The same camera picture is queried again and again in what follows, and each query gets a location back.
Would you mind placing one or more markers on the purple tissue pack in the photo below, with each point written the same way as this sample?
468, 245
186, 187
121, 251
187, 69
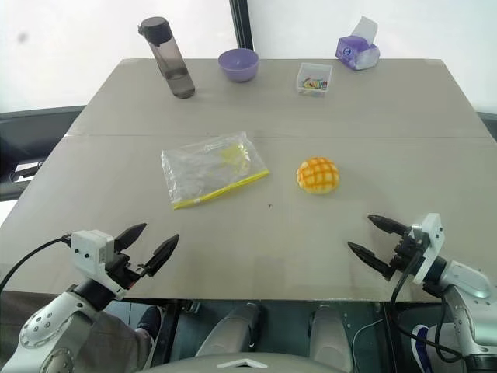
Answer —
355, 50

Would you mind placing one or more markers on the blue and white shoe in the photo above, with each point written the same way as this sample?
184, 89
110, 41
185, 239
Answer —
421, 346

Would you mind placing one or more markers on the dark grey furniture piece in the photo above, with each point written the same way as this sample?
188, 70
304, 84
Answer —
27, 136

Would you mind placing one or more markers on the dark shoe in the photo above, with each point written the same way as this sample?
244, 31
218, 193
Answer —
149, 320

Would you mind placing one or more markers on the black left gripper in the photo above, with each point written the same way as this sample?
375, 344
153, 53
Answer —
124, 270

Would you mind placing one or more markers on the smoky grey water bottle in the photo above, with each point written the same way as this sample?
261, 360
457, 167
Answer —
171, 58

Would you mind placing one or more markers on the purple plastic bowl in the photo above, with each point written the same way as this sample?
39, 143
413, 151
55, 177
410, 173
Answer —
238, 66

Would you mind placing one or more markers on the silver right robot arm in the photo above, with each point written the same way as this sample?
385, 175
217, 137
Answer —
466, 295

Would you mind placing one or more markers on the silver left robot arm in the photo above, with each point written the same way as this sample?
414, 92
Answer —
54, 330

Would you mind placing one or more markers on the clear yellow-zip plastic bag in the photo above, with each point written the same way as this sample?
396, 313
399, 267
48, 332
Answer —
202, 171

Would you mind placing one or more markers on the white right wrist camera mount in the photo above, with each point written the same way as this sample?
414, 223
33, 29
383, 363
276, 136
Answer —
429, 241

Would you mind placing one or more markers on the clear square plastic box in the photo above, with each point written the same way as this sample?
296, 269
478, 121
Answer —
315, 74

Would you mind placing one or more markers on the grey rounded robot leg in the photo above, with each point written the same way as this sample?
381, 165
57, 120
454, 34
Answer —
229, 330
330, 334

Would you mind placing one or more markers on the grey robot torso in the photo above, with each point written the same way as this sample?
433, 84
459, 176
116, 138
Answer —
248, 363

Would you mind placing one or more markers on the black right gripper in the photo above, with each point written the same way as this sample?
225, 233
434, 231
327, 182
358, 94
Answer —
405, 250

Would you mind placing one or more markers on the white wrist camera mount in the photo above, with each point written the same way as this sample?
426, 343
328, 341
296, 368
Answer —
429, 241
91, 248

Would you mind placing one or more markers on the coloured clips pile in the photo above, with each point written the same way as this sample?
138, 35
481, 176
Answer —
313, 84

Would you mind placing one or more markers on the brown trouser leg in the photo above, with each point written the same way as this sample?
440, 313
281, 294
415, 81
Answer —
116, 338

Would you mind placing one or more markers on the dark window frame post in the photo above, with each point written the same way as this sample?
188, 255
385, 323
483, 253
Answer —
241, 23

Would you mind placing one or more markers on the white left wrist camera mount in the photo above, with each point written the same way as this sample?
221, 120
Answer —
91, 248

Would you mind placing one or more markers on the yellow pineapple bun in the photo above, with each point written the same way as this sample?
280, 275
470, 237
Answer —
318, 175

